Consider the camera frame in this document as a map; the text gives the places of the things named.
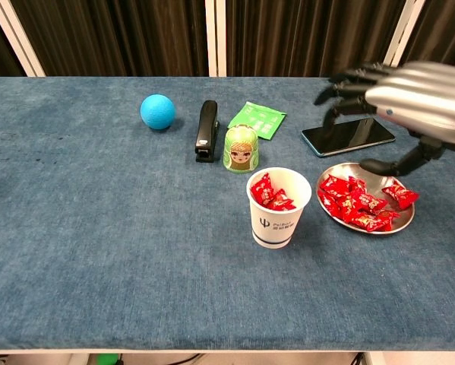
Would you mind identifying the blue table cloth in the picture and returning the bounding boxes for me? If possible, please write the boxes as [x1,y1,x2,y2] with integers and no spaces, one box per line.
[0,77,455,351]

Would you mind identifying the heap of red candies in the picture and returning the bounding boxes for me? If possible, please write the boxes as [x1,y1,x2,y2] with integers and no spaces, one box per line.
[317,173,420,233]

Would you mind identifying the white paper cup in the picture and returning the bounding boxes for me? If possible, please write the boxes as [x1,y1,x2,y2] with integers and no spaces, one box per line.
[245,167,312,250]

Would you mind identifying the red candy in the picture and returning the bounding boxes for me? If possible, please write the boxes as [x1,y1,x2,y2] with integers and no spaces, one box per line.
[267,189,297,212]
[249,173,276,208]

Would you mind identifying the white frame post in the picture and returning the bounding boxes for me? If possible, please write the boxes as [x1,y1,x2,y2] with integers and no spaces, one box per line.
[0,0,46,78]
[205,0,227,78]
[382,0,428,69]

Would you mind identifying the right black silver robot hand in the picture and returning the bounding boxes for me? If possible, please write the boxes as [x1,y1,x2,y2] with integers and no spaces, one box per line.
[313,62,455,178]

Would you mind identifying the green nesting doll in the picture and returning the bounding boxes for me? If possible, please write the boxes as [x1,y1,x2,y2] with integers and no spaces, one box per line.
[223,124,260,174]

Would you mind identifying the blue ball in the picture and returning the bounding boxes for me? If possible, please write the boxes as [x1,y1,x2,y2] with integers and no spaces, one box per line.
[140,94,177,131]

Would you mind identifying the black stapler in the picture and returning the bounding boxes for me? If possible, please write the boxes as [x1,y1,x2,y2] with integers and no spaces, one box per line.
[194,100,221,163]

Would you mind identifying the metal bowl with red candies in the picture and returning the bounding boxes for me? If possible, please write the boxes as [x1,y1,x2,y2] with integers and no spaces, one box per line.
[316,162,416,235]

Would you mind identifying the green sachet packet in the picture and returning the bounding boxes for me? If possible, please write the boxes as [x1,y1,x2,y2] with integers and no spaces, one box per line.
[226,101,288,141]

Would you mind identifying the black smartphone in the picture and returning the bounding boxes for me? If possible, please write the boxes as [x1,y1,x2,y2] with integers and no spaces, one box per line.
[301,116,397,158]

